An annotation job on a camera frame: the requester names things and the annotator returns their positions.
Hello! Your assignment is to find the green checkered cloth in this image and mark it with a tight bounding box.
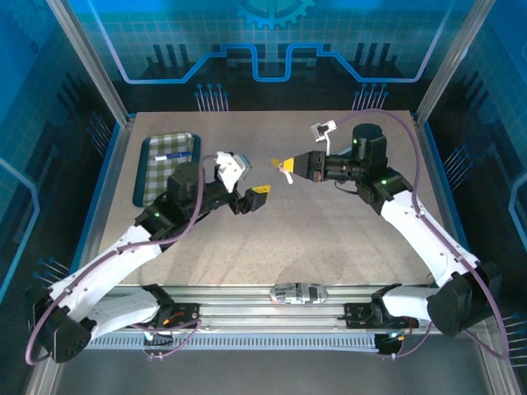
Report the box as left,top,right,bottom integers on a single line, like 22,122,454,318
138,133,194,202

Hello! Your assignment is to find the teal plastic tray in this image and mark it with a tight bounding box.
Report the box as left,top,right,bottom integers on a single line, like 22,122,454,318
131,132,203,208

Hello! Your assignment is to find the blue table side border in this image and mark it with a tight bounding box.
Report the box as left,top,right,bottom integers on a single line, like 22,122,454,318
72,114,137,285

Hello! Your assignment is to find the printed tape-wrapped bundle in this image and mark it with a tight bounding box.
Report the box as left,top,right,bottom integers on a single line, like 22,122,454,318
269,281,329,306

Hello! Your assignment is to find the black controller board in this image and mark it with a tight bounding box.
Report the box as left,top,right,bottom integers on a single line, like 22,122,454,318
375,331,407,357

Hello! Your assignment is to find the aluminium table edge rail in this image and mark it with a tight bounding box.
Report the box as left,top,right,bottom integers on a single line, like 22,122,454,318
102,282,437,334

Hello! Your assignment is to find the aluminium frame post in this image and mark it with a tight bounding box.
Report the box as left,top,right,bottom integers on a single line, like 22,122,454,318
413,0,495,124
44,0,135,127

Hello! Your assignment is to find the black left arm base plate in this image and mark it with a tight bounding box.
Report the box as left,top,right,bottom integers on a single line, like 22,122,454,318
164,302,203,330

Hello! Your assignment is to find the grey slotted cable duct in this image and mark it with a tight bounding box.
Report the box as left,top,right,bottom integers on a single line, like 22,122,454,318
88,332,382,351

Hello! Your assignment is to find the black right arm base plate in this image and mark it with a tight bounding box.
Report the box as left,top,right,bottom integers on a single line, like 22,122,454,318
343,302,380,328

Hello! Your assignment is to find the aluminium side frame rail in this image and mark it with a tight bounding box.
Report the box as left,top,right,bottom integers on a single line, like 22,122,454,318
469,324,522,395
22,360,63,395

